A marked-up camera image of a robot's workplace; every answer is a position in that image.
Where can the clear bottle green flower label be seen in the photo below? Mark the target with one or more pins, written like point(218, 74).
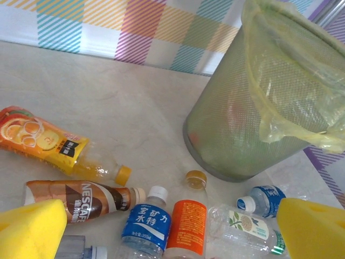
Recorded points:
point(248, 224)

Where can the brown Nescafe coffee bottle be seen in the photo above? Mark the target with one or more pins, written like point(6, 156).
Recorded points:
point(89, 197)

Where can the clear bottle bluish cap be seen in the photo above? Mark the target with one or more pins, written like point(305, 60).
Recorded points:
point(72, 246)

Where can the bin with yellow plastic liner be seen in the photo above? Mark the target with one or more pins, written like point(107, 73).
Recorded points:
point(296, 89)

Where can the small blue label water bottle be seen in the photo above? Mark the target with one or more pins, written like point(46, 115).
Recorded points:
point(265, 199)

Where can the blue label bottle white cap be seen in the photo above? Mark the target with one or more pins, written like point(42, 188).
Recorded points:
point(147, 224)

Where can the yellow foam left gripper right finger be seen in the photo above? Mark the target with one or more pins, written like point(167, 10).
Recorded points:
point(312, 232)

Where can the aluminium frame post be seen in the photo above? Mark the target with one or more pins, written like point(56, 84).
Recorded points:
point(327, 14)

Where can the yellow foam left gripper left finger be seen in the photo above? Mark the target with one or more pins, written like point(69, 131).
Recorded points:
point(29, 232)

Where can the orange label bottle amber cap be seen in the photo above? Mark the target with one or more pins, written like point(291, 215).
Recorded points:
point(188, 224)

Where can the orange juice bottle yellow cap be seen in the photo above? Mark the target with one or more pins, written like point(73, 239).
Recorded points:
point(40, 137)

